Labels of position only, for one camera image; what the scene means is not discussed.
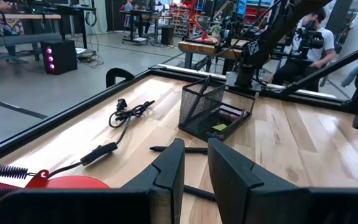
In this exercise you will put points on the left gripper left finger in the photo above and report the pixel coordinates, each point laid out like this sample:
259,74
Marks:
160,186

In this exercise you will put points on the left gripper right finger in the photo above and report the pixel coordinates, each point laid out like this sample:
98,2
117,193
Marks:
244,193

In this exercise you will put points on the black pen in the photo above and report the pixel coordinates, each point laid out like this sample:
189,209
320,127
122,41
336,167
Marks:
199,193
179,149
204,85

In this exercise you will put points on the blue binder clip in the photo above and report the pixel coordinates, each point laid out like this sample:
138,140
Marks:
213,136

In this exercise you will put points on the green sticky note pad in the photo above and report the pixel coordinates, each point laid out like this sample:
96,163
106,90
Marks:
219,127

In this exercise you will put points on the pink sticky note pad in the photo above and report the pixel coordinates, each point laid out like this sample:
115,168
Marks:
232,113

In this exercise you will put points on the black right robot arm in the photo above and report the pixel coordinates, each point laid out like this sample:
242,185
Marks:
275,31

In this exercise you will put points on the black mesh desk organizer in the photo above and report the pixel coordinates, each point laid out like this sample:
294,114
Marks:
197,105

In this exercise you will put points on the person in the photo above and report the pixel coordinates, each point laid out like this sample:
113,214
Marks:
2,4
130,5
328,43

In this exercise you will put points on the red desk lamp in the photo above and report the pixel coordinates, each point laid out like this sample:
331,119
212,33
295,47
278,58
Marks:
202,29
73,182

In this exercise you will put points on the black table clamp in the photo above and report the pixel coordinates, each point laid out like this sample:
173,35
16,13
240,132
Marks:
120,72

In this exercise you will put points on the wooden background table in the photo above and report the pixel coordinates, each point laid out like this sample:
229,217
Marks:
207,49

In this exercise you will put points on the black trash bin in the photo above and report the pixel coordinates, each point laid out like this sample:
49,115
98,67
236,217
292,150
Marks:
167,35

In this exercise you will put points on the small potted plant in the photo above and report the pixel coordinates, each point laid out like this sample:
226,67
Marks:
215,30

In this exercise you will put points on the black computer tower pink lights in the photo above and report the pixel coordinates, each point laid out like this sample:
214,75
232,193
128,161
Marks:
59,56

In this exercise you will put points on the black background desk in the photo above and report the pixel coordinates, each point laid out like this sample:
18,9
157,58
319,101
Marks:
73,9

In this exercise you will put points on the wooden top background bench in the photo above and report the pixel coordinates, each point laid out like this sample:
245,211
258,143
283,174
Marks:
17,16

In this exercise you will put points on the black camera on stand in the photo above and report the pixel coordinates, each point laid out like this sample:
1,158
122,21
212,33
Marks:
309,37

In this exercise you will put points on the black aluminium table frame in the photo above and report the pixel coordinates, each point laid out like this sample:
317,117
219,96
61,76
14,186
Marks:
73,109

